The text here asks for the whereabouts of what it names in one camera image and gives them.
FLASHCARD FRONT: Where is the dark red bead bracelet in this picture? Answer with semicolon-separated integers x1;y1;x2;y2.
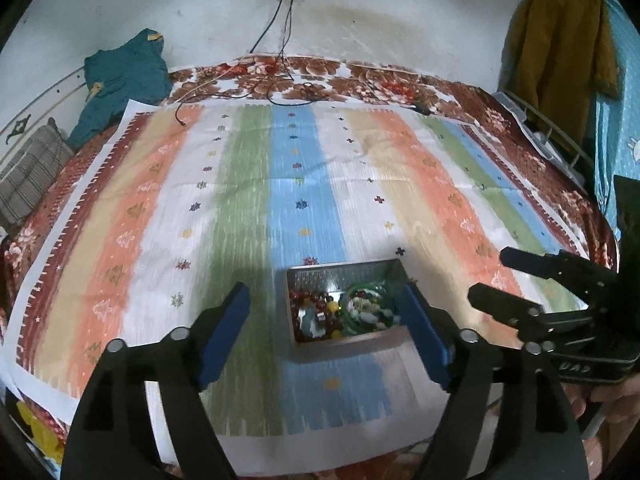
289;287;346;344

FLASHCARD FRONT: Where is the white cable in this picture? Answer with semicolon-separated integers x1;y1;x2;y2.
172;66;242;107

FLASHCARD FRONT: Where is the white metal bed rail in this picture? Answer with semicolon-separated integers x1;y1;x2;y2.
0;66;87;172

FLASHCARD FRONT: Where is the black and yellow bead bracelet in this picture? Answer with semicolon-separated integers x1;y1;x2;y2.
320;298;348;337

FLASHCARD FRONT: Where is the grey plaid pillow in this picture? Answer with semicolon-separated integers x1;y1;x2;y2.
0;118;77;229

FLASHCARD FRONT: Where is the black charging cable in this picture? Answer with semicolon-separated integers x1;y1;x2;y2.
266;0;332;107
174;0;286;127

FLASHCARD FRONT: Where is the yellow plastic bag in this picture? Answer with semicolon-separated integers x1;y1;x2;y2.
16;399;67;467

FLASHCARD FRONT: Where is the mustard hanging jacket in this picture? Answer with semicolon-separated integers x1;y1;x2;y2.
500;0;622;147

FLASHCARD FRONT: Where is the teal garment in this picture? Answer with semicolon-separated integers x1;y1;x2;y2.
67;28;173;152

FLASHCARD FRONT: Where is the white metal rack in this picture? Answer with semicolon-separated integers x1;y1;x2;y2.
494;89;602;187

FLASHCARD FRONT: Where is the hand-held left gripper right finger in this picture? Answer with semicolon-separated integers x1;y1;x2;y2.
402;282;588;480

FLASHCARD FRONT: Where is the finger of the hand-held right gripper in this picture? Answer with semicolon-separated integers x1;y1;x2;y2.
500;246;614;307
467;282;597;342

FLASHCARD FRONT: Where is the green jade bangle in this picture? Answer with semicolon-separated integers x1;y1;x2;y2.
339;282;402;337

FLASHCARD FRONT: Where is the striped pastel blanket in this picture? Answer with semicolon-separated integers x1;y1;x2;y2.
2;101;597;477

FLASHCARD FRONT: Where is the person's right hand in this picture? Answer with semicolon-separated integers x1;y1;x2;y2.
569;360;640;467

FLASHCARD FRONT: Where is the silver metal tray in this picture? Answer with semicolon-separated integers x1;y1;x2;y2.
285;258;417;364

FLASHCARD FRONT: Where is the teal printed curtain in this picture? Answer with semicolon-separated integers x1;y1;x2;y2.
594;0;640;227

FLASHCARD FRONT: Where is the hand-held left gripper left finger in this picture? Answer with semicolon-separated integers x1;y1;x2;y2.
60;282;251;480

